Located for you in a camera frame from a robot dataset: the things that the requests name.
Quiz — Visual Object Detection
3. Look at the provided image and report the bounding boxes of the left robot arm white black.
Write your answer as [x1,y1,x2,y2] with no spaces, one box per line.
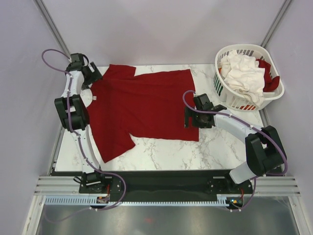
[54,53,108,194]

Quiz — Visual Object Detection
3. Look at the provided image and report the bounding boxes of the aluminium rail frame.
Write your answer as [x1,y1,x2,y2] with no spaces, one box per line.
[34,176,301,197]

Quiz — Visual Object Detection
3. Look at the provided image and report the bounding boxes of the left aluminium corner post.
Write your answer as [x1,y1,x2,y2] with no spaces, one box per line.
[32,0,80,73]

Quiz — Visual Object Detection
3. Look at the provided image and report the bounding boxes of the white slotted cable duct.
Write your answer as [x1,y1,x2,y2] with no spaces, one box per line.
[45,195,242,207]

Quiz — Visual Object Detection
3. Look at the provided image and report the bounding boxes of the white t shirt pile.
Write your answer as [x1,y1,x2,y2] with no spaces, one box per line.
[218,50,265,107]

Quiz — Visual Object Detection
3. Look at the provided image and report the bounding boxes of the right aluminium corner post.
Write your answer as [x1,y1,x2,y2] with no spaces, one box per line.
[260,0,294,48]

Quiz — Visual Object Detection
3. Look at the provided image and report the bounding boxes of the white laundry basket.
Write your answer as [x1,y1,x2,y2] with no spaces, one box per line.
[213,44,285,112]

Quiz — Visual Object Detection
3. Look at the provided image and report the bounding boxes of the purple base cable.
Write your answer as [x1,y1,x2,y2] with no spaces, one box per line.
[227,178,257,212]
[44,172,128,223]

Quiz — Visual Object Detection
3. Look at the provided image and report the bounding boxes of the aluminium corner post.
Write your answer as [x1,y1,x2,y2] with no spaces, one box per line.
[32,0,80,73]
[260,0,294,48]

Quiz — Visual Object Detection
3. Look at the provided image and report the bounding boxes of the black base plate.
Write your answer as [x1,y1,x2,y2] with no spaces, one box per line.
[78,167,253,203]

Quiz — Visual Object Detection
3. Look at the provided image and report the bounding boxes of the red cloth in basket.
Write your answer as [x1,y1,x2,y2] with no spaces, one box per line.
[257,59,280,92]

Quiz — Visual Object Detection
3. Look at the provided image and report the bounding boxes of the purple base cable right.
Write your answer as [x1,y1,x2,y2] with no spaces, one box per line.
[227,178,257,212]

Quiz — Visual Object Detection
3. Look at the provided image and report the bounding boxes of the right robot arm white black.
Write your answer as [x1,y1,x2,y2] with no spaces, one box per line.
[182,90,288,193]

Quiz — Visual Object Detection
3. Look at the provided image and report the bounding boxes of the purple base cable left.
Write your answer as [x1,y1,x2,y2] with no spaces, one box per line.
[44,172,128,223]

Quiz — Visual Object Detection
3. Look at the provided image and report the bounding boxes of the red t shirt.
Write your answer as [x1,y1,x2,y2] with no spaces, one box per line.
[87,65,199,162]

